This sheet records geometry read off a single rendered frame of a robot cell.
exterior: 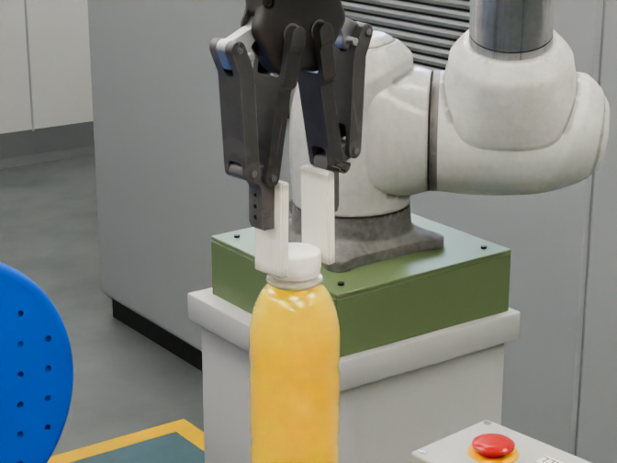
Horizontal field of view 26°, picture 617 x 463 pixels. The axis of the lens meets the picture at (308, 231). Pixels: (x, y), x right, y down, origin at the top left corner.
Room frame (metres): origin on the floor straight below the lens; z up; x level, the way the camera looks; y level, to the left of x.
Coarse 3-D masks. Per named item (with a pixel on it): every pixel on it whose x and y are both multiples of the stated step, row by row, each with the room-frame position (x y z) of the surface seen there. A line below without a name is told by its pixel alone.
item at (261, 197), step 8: (232, 168) 0.89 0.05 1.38; (240, 168) 0.89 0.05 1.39; (248, 184) 0.91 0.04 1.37; (256, 184) 0.90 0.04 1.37; (256, 192) 0.90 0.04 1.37; (264, 192) 0.90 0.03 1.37; (272, 192) 0.90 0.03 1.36; (256, 200) 0.90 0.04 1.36; (264, 200) 0.90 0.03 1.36; (272, 200) 0.90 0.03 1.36; (256, 208) 0.90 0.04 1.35; (264, 208) 0.90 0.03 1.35; (272, 208) 0.90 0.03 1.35; (256, 216) 0.90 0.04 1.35; (264, 216) 0.90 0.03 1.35; (272, 216) 0.90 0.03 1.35; (256, 224) 0.90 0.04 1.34; (264, 224) 0.90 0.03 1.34; (272, 224) 0.90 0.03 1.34
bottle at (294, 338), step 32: (288, 288) 0.91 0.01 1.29; (320, 288) 0.92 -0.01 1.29; (256, 320) 0.91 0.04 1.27; (288, 320) 0.90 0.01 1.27; (320, 320) 0.91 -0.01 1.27; (256, 352) 0.91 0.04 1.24; (288, 352) 0.89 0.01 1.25; (320, 352) 0.90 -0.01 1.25; (256, 384) 0.91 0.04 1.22; (288, 384) 0.90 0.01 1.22; (320, 384) 0.90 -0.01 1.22; (256, 416) 0.91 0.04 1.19; (288, 416) 0.89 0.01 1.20; (320, 416) 0.90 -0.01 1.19; (256, 448) 0.91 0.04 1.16; (288, 448) 0.89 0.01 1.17; (320, 448) 0.90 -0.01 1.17
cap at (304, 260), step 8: (288, 248) 0.93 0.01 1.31; (296, 248) 0.93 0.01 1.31; (304, 248) 0.93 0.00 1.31; (312, 248) 0.93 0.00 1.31; (288, 256) 0.91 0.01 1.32; (296, 256) 0.91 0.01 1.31; (304, 256) 0.91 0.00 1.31; (312, 256) 0.91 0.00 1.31; (320, 256) 0.93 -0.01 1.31; (288, 264) 0.91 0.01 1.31; (296, 264) 0.91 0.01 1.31; (304, 264) 0.91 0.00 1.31; (312, 264) 0.91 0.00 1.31; (320, 264) 0.93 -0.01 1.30; (288, 272) 0.91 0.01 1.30; (296, 272) 0.91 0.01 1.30; (304, 272) 0.91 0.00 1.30; (312, 272) 0.92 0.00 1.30; (288, 280) 0.91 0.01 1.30; (296, 280) 0.91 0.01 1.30
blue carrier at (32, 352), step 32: (0, 288) 1.19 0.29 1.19; (32, 288) 1.21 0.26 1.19; (0, 320) 1.19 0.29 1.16; (32, 320) 1.21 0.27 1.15; (0, 352) 1.18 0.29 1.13; (32, 352) 1.21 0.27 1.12; (64, 352) 1.23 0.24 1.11; (0, 384) 1.18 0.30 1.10; (32, 384) 1.21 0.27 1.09; (64, 384) 1.23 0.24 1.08; (0, 416) 1.18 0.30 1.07; (32, 416) 1.20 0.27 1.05; (64, 416) 1.23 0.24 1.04; (0, 448) 1.18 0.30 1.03; (32, 448) 1.20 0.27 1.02
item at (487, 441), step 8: (480, 440) 1.03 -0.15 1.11; (488, 440) 1.03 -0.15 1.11; (496, 440) 1.03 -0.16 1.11; (504, 440) 1.03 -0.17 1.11; (512, 440) 1.04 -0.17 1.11; (480, 448) 1.02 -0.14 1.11; (488, 448) 1.02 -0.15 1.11; (496, 448) 1.02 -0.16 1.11; (504, 448) 1.02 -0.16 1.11; (512, 448) 1.02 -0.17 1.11; (488, 456) 1.02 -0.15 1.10; (496, 456) 1.02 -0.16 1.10
